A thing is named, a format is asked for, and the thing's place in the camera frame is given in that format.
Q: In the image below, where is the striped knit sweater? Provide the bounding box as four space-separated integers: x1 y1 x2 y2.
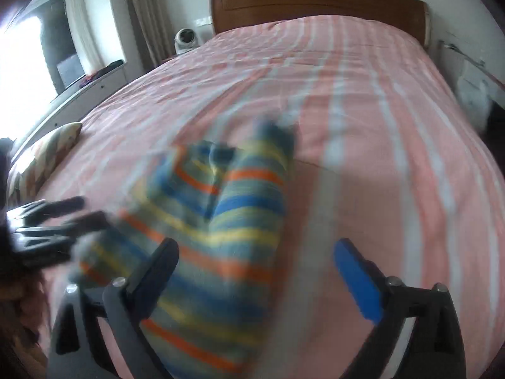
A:
71 121 294 378

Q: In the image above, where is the striped pillow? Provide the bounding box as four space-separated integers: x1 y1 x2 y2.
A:
7 122 82 208

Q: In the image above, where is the white window bench cabinet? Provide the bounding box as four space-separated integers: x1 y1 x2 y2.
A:
11 63 128 161

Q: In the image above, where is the white sheer curtain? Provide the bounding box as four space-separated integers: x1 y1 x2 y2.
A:
65 0 104 75

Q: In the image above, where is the pink striped bed cover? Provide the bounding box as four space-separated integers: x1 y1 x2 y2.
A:
40 15 504 378

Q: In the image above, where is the white round fan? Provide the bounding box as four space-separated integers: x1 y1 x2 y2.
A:
174 28 199 55

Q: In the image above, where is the beige curtain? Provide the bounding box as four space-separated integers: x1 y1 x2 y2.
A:
131 0 175 69

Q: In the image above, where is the white plastic bag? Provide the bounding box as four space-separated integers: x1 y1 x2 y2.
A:
455 77 492 134

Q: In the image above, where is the wooden headboard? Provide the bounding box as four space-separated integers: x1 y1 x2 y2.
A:
210 0 431 48

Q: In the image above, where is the wall power socket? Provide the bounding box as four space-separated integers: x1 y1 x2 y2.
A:
194 16 213 27

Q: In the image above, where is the clothes rack rail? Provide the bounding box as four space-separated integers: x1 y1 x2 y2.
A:
438 39 504 91

